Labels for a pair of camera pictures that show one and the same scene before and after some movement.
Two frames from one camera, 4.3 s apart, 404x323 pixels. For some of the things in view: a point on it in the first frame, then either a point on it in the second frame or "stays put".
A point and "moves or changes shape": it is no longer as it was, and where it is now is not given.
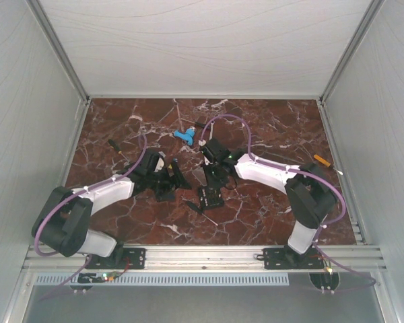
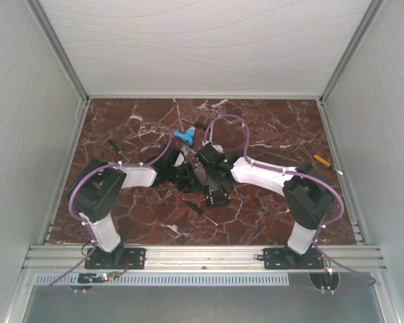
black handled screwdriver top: x=196 y=123 stays put
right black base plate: x=283 y=258 stays put
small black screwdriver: x=192 y=206 stays put
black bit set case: x=210 y=197 moves or changes shape
